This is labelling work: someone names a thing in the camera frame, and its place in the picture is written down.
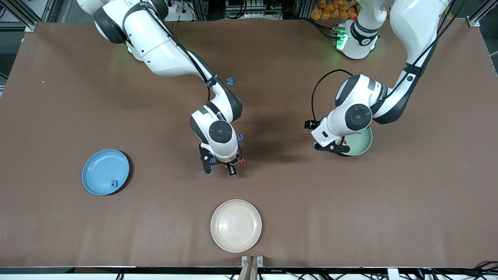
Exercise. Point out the blue foam capital W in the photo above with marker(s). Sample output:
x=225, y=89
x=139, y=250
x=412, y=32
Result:
x=231, y=81

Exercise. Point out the aluminium frame profile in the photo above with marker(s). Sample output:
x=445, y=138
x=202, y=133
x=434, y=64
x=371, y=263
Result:
x=13, y=26
x=478, y=17

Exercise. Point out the metal camera pole bracket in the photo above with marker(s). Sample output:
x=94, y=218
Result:
x=252, y=268

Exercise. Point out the blue plate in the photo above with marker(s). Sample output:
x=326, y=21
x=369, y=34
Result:
x=105, y=167

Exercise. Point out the beige plate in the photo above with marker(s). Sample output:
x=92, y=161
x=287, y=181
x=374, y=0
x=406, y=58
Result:
x=236, y=225

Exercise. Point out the green plate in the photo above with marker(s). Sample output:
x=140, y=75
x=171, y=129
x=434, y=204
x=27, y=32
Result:
x=362, y=142

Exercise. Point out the red foam small w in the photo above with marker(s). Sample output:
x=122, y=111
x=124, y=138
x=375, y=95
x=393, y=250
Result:
x=242, y=161

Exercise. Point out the orange bags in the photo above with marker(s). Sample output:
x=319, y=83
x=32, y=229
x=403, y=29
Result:
x=330, y=9

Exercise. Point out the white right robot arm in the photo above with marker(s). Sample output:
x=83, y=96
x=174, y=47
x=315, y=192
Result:
x=163, y=54

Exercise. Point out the white power strip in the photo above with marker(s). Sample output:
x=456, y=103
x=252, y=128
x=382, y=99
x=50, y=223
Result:
x=183, y=15

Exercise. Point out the brown table cover sheet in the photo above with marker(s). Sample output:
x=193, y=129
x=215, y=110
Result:
x=350, y=214

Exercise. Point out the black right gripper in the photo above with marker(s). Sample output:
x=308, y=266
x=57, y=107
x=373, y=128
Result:
x=230, y=165

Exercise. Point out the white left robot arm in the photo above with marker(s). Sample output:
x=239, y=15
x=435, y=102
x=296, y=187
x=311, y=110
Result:
x=412, y=23

